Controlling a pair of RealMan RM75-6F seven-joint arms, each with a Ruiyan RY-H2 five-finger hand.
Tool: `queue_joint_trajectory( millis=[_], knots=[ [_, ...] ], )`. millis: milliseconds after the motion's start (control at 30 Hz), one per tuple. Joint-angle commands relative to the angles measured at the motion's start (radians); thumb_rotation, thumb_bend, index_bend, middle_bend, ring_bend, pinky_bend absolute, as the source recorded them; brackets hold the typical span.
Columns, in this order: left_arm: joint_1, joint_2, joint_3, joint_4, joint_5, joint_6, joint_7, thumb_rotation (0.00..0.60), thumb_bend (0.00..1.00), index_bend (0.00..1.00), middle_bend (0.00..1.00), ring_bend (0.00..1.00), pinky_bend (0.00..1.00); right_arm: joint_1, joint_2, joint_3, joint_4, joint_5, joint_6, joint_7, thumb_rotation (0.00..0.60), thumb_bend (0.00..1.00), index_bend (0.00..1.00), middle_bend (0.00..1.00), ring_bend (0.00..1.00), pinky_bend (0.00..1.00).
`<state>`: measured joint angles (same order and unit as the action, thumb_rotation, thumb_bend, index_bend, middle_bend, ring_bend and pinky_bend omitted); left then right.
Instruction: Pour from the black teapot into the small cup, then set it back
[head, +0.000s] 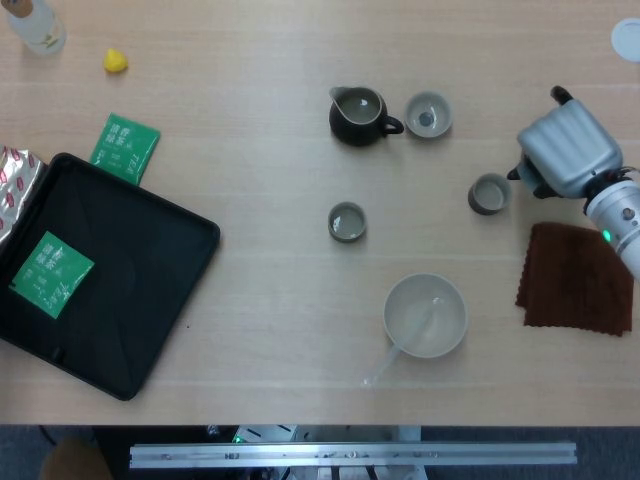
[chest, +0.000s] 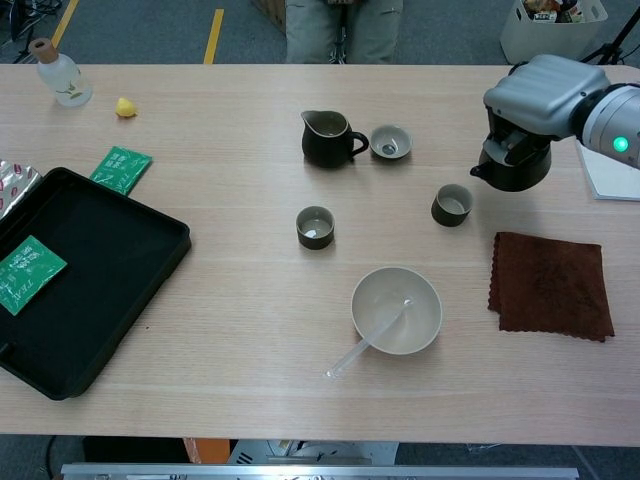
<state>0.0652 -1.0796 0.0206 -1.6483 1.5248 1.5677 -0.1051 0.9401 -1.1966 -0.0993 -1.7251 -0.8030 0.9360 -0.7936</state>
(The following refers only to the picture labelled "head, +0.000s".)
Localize silver foil bag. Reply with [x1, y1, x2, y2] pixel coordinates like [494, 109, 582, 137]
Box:
[0, 144, 50, 247]

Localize black teapot with loop handle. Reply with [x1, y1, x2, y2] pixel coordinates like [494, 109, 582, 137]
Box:
[506, 152, 554, 200]

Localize small cup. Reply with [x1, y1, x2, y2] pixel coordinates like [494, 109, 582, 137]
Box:
[403, 90, 454, 139]

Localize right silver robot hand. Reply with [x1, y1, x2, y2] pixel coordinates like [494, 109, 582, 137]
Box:
[517, 85, 626, 199]

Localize aluminium rail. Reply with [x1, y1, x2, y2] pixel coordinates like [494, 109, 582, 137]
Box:
[129, 441, 579, 470]

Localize clear plastic stirrer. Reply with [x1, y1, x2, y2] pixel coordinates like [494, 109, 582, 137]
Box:
[360, 297, 441, 387]

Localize white round lid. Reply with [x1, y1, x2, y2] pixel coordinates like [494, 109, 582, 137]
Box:
[610, 18, 640, 62]

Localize large beige bowl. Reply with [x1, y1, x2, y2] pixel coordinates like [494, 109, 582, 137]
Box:
[383, 272, 469, 360]

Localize small yellow lump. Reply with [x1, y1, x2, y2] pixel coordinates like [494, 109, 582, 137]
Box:
[103, 48, 129, 75]

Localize green tea packet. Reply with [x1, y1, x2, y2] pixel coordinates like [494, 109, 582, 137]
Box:
[89, 112, 162, 187]
[8, 230, 96, 320]

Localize dark ceramic pitcher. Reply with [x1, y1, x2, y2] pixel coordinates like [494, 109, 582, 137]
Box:
[328, 85, 405, 148]

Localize black plastic tray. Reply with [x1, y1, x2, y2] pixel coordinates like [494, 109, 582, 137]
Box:
[0, 152, 222, 402]

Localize frosted glass bottle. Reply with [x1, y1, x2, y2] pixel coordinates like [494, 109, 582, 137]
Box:
[4, 0, 68, 56]

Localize brown folded cloth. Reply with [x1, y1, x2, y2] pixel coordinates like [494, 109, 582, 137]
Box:
[515, 221, 636, 337]

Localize dark cylindrical teacup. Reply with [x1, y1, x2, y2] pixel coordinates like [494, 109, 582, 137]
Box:
[327, 201, 368, 245]
[467, 172, 513, 217]

